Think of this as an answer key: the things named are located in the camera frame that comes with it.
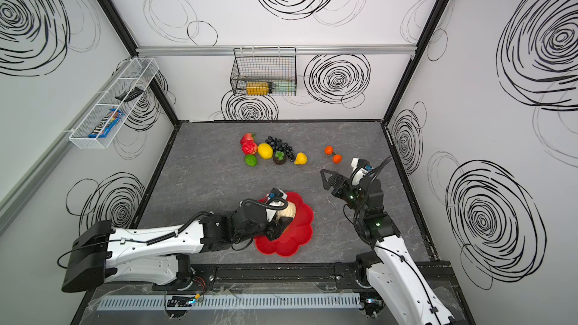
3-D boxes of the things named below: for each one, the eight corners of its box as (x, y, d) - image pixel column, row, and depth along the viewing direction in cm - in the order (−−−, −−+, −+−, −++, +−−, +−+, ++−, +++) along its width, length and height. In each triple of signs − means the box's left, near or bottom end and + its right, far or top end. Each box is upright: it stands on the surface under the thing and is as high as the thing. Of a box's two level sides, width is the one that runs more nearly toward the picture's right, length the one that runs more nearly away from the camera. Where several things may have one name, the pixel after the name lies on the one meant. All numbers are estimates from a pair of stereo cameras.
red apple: (243, 157, 107) (241, 150, 102) (245, 147, 111) (242, 140, 106) (256, 157, 107) (255, 150, 102) (257, 147, 111) (256, 140, 106)
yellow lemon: (257, 159, 106) (256, 154, 104) (259, 147, 111) (258, 143, 108) (272, 159, 106) (271, 154, 104) (273, 147, 111) (272, 143, 108)
